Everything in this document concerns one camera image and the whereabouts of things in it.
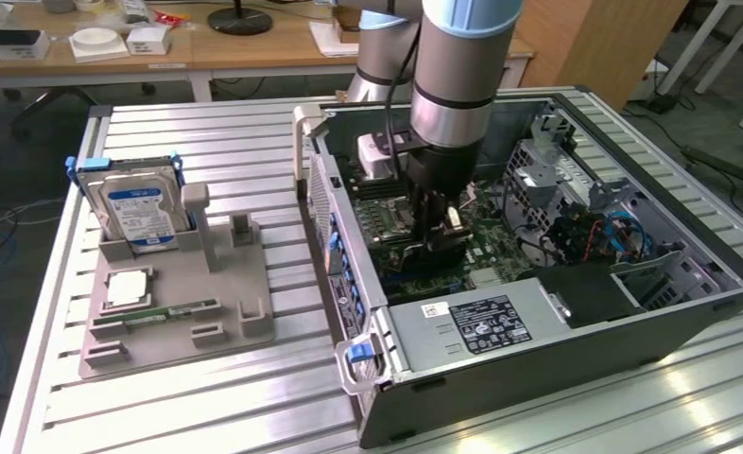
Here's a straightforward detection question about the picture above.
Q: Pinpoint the CPU socket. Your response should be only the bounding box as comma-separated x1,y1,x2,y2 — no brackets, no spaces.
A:
387,196,420,232

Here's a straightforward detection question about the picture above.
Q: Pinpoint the grey power supply unit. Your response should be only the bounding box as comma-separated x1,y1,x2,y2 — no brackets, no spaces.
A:
386,278,574,375

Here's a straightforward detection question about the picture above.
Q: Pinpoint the small white labelled box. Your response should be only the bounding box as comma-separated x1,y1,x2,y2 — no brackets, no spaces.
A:
127,26,175,56

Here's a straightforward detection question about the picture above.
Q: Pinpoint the grey plastic parts rack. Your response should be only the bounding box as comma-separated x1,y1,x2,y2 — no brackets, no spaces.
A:
79,183,282,379

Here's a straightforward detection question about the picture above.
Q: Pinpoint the metal disk bay cage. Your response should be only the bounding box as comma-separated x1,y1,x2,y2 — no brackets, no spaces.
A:
506,113,599,228

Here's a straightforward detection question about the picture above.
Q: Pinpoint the white paper stack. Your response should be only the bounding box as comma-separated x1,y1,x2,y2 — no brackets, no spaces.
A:
310,19,363,58

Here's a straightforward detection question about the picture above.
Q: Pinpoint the silver CPU chip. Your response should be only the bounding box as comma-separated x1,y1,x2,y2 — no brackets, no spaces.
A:
105,272,151,304

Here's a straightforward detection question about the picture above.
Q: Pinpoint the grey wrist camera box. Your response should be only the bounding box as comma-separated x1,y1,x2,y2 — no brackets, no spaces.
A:
356,133,414,182

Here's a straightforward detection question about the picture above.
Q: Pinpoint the black floor stand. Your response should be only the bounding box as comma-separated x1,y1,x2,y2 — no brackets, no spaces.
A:
683,146,743,190

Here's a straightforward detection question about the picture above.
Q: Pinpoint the wooden cabinet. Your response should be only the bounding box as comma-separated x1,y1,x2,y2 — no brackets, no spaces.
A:
522,0,691,110

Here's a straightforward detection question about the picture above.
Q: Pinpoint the metal socket cover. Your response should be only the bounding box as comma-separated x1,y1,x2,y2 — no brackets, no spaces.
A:
464,183,492,209

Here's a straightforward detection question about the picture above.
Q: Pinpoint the brown cardboard box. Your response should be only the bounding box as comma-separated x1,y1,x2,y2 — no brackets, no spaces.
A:
332,4,366,33

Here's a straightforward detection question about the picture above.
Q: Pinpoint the wooden desk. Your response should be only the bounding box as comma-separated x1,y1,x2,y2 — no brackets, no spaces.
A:
0,0,536,91

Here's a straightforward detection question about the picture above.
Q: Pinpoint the green motherboard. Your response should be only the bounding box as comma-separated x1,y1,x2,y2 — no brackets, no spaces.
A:
344,174,518,304

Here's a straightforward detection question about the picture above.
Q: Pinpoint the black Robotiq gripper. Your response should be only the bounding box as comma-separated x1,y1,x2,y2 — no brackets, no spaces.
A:
407,140,482,202

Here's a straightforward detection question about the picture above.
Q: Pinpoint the green RAM stick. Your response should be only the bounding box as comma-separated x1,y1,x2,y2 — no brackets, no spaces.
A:
374,229,414,256
96,301,224,328

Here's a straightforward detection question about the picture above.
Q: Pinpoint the black round monitor base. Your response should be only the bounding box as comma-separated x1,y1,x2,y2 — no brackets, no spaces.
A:
207,0,276,37

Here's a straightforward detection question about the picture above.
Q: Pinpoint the black camera cable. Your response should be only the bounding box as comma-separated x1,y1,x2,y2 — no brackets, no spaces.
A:
383,26,424,183

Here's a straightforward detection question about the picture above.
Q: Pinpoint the hard disk with blue carrier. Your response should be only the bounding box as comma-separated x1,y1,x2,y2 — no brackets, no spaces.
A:
64,149,196,250

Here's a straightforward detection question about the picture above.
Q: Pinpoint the white box with round top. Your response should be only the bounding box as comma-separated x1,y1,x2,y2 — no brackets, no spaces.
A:
68,26,131,63

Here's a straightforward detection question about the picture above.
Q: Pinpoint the white box with black top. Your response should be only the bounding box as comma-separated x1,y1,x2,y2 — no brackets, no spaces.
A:
0,28,52,61

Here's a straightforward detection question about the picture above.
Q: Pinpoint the open black PC case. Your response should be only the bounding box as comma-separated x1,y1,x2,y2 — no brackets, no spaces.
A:
291,92,743,450

